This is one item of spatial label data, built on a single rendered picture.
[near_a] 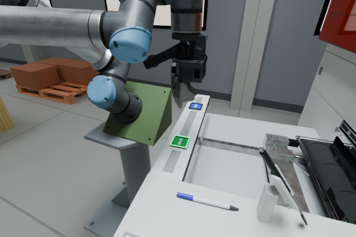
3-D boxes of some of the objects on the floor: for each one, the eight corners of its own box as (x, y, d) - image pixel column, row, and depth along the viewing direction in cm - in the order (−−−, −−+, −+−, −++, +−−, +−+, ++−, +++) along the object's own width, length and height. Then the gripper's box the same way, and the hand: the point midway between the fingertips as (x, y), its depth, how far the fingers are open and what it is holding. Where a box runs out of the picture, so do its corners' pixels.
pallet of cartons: (107, 86, 357) (102, 62, 335) (67, 106, 286) (58, 77, 264) (61, 78, 401) (55, 56, 380) (17, 92, 330) (6, 67, 308)
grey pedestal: (83, 227, 127) (43, 132, 89) (123, 179, 163) (106, 97, 125) (145, 262, 109) (128, 163, 71) (175, 200, 145) (174, 111, 107)
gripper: (203, 36, 39) (198, 118, 49) (209, 31, 47) (203, 103, 57) (166, 34, 42) (168, 114, 51) (177, 30, 49) (177, 100, 59)
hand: (178, 103), depth 54 cm, fingers closed
